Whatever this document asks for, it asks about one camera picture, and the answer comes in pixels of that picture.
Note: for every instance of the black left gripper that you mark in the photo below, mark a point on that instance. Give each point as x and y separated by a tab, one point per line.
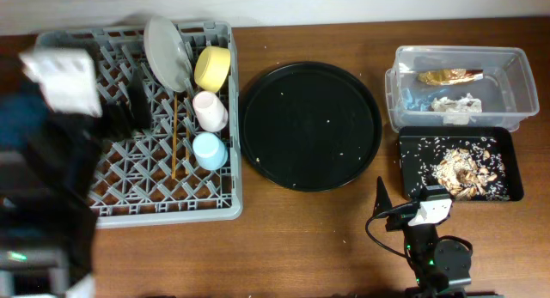
119	124

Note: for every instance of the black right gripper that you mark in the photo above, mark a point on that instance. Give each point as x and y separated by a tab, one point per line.
383	202

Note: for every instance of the wooden chopstick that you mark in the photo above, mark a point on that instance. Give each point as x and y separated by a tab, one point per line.
186	142
174	137

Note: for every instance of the light grey plate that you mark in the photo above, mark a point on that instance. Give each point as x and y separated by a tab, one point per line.
166	54

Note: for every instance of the pink plastic cup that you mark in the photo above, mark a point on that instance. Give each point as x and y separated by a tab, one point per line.
210	111

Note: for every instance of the blue plastic cup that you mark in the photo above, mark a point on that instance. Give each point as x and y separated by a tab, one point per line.
210	152

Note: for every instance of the yellow plastic bowl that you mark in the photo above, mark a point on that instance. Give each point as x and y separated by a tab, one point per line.
212	68

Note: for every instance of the white tissue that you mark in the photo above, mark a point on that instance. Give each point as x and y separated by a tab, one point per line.
456	112

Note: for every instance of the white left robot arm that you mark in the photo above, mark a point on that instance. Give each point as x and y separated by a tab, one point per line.
48	163

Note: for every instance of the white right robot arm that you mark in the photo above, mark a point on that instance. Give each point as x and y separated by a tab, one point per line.
441	264

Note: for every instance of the grey plastic dishwasher rack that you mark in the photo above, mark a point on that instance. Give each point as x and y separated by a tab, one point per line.
133	185

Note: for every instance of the black rectangular waste tray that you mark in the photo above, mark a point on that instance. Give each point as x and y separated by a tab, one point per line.
505	146

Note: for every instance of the clear plastic waste bin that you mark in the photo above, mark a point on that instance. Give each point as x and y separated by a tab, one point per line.
507	91

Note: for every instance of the food scraps with rice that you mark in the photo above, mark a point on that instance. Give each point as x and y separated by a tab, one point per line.
470	168

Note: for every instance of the round black serving tray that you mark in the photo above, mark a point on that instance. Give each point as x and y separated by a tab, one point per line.
309	126

